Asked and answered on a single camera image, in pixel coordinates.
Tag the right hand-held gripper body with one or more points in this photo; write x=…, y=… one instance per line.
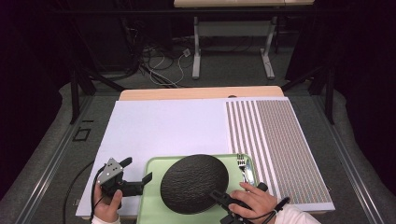
x=232, y=217

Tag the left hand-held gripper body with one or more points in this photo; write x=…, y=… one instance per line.
x=111, y=175

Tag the light green plastic tray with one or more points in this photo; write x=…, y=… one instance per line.
x=152, y=205

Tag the silver metal fork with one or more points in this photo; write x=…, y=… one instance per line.
x=242, y=166

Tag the black textured round plate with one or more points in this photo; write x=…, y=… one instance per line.
x=193, y=183

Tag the person's right hand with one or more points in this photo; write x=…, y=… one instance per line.
x=253, y=202

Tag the person's left hand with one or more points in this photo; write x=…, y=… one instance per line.
x=106, y=207

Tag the striped beige placemat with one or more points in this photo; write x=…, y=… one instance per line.
x=286, y=149

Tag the black metal stand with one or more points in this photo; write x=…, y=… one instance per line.
x=76, y=93
x=328, y=90

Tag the white metal frame table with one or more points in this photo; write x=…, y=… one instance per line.
x=233, y=29

